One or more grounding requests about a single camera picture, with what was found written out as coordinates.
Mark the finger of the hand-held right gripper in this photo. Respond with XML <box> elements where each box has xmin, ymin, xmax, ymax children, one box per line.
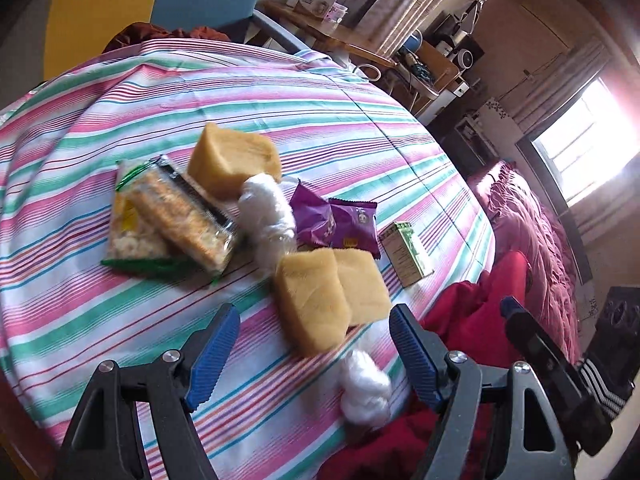
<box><xmin>500</xmin><ymin>296</ymin><xmax>571</xmax><ymax>376</ymax></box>

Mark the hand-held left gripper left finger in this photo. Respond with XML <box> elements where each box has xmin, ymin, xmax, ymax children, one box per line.
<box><xmin>60</xmin><ymin>302</ymin><xmax>242</xmax><ymax>480</ymax></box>

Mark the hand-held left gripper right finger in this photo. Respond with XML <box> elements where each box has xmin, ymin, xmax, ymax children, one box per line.
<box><xmin>389</xmin><ymin>304</ymin><xmax>577</xmax><ymax>480</ymax></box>

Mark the white plastic bundle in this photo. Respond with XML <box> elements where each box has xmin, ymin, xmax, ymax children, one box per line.
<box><xmin>237</xmin><ymin>174</ymin><xmax>297</xmax><ymax>277</ymax></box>
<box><xmin>340</xmin><ymin>349</ymin><xmax>392</xmax><ymax>427</ymax></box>

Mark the green cracker packet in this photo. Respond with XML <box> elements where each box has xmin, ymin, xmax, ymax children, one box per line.
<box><xmin>100</xmin><ymin>159</ymin><xmax>187</xmax><ymax>275</ymax></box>

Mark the purple snack packet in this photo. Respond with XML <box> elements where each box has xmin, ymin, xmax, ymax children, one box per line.
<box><xmin>290</xmin><ymin>181</ymin><xmax>337</xmax><ymax>248</ymax></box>
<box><xmin>327</xmin><ymin>199</ymin><xmax>379</xmax><ymax>260</ymax></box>

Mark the yellow sponge cake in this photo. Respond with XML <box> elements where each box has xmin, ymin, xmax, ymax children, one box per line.
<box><xmin>187</xmin><ymin>122</ymin><xmax>283</xmax><ymax>201</ymax></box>
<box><xmin>273</xmin><ymin>249</ymin><xmax>352</xmax><ymax>358</ymax></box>
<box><xmin>332</xmin><ymin>249</ymin><xmax>392</xmax><ymax>327</ymax></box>

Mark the person's right forearm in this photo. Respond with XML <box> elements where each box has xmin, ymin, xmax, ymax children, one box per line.
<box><xmin>575</xmin><ymin>352</ymin><xmax>632</xmax><ymax>418</ymax></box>

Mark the black floor speaker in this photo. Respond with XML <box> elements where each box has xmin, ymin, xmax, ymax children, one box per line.
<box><xmin>590</xmin><ymin>286</ymin><xmax>640</xmax><ymax>361</ymax></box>

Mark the small green box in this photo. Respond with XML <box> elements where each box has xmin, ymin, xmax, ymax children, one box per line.
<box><xmin>378</xmin><ymin>221</ymin><xmax>435</xmax><ymax>288</ymax></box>

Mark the pink bedspread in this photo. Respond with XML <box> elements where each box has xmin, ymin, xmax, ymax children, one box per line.
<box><xmin>467</xmin><ymin>160</ymin><xmax>581</xmax><ymax>361</ymax></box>

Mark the clear cracker bar packet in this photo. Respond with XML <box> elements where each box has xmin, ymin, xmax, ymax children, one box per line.
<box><xmin>129</xmin><ymin>156</ymin><xmax>240</xmax><ymax>277</ymax></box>

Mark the window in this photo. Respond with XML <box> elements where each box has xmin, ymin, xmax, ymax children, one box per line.
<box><xmin>530</xmin><ymin>77</ymin><xmax>640</xmax><ymax>208</ymax></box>

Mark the striped bed sheet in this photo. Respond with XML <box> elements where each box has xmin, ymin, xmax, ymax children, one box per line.
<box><xmin>0</xmin><ymin>37</ymin><xmax>497</xmax><ymax>480</ymax></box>

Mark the black stereo speaker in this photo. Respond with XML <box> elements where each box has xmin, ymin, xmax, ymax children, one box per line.
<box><xmin>432</xmin><ymin>12</ymin><xmax>486</xmax><ymax>71</ymax></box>

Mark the dark red cloth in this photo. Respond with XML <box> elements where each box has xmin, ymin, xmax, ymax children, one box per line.
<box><xmin>102</xmin><ymin>22</ymin><xmax>232</xmax><ymax>55</ymax></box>

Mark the wooden desk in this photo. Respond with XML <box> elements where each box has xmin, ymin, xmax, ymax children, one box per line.
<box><xmin>255</xmin><ymin>0</ymin><xmax>466</xmax><ymax>111</ymax></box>

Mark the striped curtain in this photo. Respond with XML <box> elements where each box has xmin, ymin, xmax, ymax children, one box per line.
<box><xmin>350</xmin><ymin>0</ymin><xmax>483</xmax><ymax>58</ymax></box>

